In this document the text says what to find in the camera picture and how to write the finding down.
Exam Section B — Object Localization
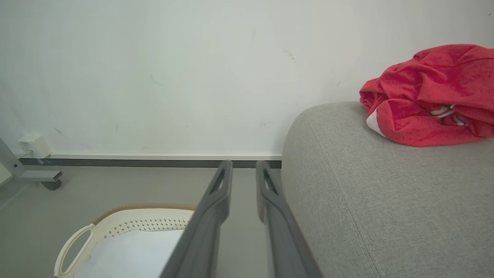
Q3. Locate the cream perforated laundry basket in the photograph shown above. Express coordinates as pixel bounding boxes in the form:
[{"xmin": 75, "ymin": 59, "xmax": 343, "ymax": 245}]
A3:
[{"xmin": 53, "ymin": 203, "xmax": 197, "ymax": 278}]

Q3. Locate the black skirting board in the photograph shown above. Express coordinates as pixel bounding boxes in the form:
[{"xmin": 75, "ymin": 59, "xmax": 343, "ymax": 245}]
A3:
[{"xmin": 19, "ymin": 158, "xmax": 282, "ymax": 169}]

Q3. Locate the white wall socket box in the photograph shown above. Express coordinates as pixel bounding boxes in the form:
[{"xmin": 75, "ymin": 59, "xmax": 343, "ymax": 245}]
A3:
[{"xmin": 17, "ymin": 133, "xmax": 52, "ymax": 159}]

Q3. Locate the grey fabric sofa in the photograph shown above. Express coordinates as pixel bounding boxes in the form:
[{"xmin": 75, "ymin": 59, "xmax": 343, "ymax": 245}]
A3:
[{"xmin": 281, "ymin": 101, "xmax": 494, "ymax": 278}]

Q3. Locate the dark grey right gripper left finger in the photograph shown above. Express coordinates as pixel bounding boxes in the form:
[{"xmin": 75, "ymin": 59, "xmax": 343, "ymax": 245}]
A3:
[{"xmin": 159, "ymin": 160, "xmax": 233, "ymax": 278}]

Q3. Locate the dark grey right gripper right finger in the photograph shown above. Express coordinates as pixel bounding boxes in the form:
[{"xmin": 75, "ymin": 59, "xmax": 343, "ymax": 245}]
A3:
[{"xmin": 256, "ymin": 160, "xmax": 323, "ymax": 278}]

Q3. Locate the grey metal partition frame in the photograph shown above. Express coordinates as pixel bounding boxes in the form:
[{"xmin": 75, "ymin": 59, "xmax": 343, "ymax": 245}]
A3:
[{"xmin": 0, "ymin": 137, "xmax": 62, "ymax": 183}]

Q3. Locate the red and white garment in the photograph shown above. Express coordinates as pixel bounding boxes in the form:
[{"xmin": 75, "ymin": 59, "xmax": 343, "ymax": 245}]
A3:
[{"xmin": 359, "ymin": 44, "xmax": 494, "ymax": 147}]

